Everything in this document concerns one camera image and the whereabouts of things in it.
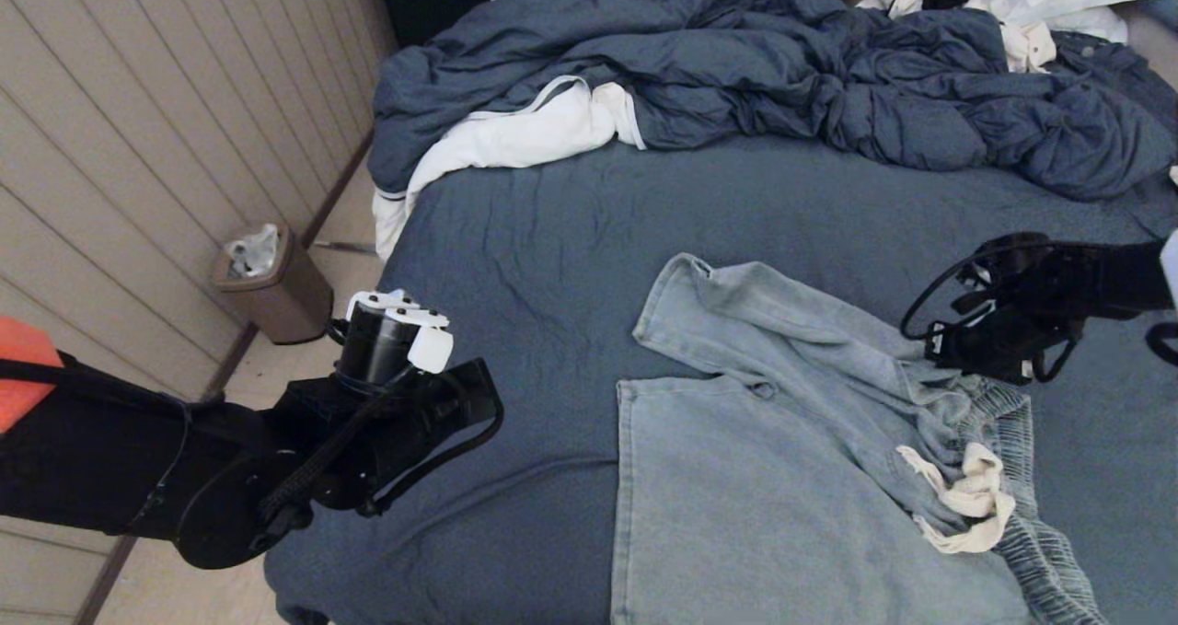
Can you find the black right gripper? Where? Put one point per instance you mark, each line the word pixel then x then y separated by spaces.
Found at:
pixel 1003 330

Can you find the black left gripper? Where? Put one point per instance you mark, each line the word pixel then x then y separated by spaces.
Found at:
pixel 405 432

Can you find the light blue denim shorts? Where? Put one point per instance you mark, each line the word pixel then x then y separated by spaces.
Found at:
pixel 736 478

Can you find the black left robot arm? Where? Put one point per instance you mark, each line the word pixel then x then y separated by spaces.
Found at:
pixel 92 468

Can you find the dark blue bed sheet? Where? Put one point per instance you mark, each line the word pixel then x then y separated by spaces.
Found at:
pixel 782 211

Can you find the brown metal trash bin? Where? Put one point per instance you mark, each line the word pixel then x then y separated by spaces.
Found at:
pixel 290 305

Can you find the cream button shirt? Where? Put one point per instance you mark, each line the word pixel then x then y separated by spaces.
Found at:
pixel 1026 50

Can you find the dark blue denim jacket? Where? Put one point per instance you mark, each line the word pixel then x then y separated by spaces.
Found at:
pixel 1109 59

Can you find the crumpled dark blue duvet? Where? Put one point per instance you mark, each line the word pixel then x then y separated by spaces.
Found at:
pixel 736 54

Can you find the blue pillow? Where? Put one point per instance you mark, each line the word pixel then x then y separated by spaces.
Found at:
pixel 1167 8

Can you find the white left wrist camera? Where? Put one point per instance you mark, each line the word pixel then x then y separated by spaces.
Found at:
pixel 428 349

